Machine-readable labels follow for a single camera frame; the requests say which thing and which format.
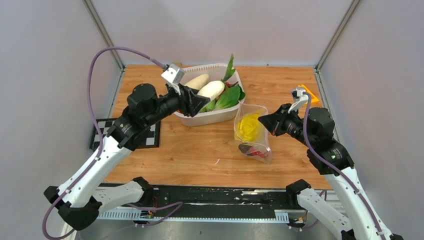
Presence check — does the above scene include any red toy tomato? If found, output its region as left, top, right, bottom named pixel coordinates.
left=248, top=149, right=270, bottom=159

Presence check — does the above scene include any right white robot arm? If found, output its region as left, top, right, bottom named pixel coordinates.
left=258, top=103, right=402, bottom=240

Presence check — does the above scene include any green toy leaf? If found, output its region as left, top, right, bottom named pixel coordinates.
left=222, top=54, right=236, bottom=82

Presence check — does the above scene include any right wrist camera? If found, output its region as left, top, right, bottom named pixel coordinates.
left=288, top=87, right=309, bottom=113

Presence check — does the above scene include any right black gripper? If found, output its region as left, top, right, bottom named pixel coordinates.
left=257, top=103, right=315, bottom=148

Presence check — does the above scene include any yellow toy cabbage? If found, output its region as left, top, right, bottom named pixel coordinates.
left=234, top=113, right=265, bottom=143

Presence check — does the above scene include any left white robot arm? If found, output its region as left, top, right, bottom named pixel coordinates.
left=44, top=83, right=218, bottom=231

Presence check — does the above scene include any black white checkerboard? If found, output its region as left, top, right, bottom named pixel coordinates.
left=88, top=118, right=161, bottom=151

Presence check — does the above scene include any white plastic basket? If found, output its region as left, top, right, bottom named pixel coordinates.
left=173, top=63, right=245, bottom=127

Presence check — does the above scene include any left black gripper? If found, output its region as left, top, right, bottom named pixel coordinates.
left=145, top=81, right=211, bottom=127

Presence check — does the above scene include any white slotted cable duct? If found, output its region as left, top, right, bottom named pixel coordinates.
left=97, top=208, right=290, bottom=224

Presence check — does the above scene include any long white toy radish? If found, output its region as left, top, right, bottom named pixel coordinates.
left=184, top=74, right=210, bottom=90

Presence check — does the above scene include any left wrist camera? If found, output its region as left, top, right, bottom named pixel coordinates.
left=161, top=63, right=185, bottom=95

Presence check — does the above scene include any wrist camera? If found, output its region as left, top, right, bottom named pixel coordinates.
left=288, top=87, right=309, bottom=113
left=161, top=63, right=185, bottom=95

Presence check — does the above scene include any clear pink zip bag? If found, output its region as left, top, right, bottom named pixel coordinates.
left=233, top=103, right=273, bottom=164

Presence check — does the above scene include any purple toy eggplant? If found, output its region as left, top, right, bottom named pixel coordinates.
left=238, top=143, right=257, bottom=157

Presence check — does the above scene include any yellow plastic triangle frame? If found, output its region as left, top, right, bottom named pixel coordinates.
left=298, top=84, right=320, bottom=104

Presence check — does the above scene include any small green toy vegetable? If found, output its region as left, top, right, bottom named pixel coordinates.
left=199, top=100, right=216, bottom=113

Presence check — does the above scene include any green toy bok choy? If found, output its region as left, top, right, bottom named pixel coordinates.
left=213, top=85, right=242, bottom=111

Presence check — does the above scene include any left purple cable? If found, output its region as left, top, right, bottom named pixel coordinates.
left=41, top=46, right=167, bottom=240

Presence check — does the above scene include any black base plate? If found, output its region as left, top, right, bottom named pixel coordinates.
left=134, top=185, right=306, bottom=219

